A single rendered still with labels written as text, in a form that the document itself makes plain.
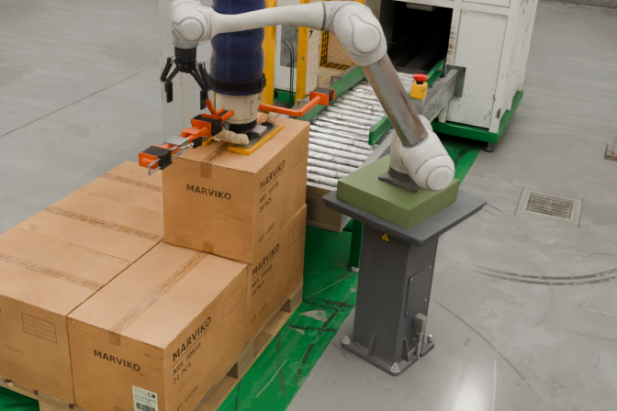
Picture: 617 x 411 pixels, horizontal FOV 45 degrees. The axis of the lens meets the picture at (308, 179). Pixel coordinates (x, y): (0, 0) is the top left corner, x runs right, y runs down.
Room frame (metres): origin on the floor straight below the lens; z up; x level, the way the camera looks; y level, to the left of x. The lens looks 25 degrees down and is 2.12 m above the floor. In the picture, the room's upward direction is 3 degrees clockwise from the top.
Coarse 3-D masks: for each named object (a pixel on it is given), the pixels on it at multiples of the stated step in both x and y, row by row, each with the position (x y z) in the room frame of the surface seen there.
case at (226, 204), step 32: (288, 128) 3.01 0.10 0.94; (192, 160) 2.63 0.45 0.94; (224, 160) 2.64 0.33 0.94; (256, 160) 2.66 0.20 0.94; (288, 160) 2.87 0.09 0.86; (192, 192) 2.63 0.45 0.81; (224, 192) 2.58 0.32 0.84; (256, 192) 2.56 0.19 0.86; (288, 192) 2.89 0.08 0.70; (192, 224) 2.63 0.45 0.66; (224, 224) 2.58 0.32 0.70; (256, 224) 2.57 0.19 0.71; (224, 256) 2.58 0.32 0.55; (256, 256) 2.58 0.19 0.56
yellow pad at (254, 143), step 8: (272, 128) 2.94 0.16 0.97; (280, 128) 2.98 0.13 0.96; (248, 136) 2.79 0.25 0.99; (256, 136) 2.85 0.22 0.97; (264, 136) 2.87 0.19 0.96; (272, 136) 2.90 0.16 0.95; (232, 144) 2.76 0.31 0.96; (248, 144) 2.76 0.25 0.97; (256, 144) 2.77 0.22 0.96; (240, 152) 2.71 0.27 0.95; (248, 152) 2.70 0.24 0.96
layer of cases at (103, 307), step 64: (128, 192) 3.11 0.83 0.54; (0, 256) 2.49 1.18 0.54; (64, 256) 2.52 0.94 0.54; (128, 256) 2.55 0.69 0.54; (192, 256) 2.58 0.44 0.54; (0, 320) 2.25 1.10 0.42; (64, 320) 2.14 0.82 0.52; (128, 320) 2.13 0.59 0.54; (192, 320) 2.16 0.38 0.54; (256, 320) 2.63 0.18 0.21; (64, 384) 2.15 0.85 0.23; (128, 384) 2.05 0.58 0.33; (192, 384) 2.15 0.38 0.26
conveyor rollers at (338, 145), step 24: (408, 72) 5.28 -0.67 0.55; (360, 96) 4.73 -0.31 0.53; (312, 120) 4.19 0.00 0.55; (336, 120) 4.22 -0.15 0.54; (360, 120) 4.26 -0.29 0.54; (312, 144) 3.81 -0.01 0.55; (336, 144) 3.84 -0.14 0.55; (360, 144) 3.87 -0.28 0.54; (312, 168) 3.50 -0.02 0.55; (336, 168) 3.54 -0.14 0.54
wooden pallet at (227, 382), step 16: (288, 304) 2.97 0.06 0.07; (272, 320) 2.90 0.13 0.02; (256, 336) 2.63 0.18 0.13; (272, 336) 2.79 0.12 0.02; (240, 352) 2.50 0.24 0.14; (256, 352) 2.66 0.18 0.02; (240, 368) 2.50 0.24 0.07; (0, 384) 2.27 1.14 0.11; (16, 384) 2.24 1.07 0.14; (224, 384) 2.44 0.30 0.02; (48, 400) 2.18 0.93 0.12; (208, 400) 2.34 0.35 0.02
